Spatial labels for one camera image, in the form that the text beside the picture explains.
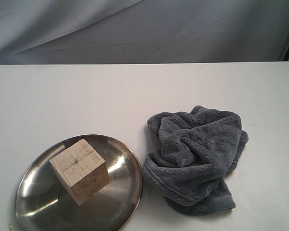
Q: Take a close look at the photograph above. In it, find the round steel plate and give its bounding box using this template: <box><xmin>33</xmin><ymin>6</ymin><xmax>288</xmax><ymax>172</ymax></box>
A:
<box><xmin>15</xmin><ymin>134</ymin><xmax>143</xmax><ymax>231</ymax></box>

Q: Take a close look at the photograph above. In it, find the white backdrop cloth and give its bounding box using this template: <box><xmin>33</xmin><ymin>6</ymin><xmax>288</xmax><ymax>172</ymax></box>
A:
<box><xmin>0</xmin><ymin>0</ymin><xmax>289</xmax><ymax>64</ymax></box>

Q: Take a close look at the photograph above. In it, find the grey fluffy towel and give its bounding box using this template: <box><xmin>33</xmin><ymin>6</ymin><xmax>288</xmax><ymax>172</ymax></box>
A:
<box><xmin>143</xmin><ymin>106</ymin><xmax>249</xmax><ymax>216</ymax></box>

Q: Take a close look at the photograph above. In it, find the wooden cube block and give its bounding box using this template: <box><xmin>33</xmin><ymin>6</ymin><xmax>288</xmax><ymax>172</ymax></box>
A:
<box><xmin>50</xmin><ymin>139</ymin><xmax>110</xmax><ymax>206</ymax></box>

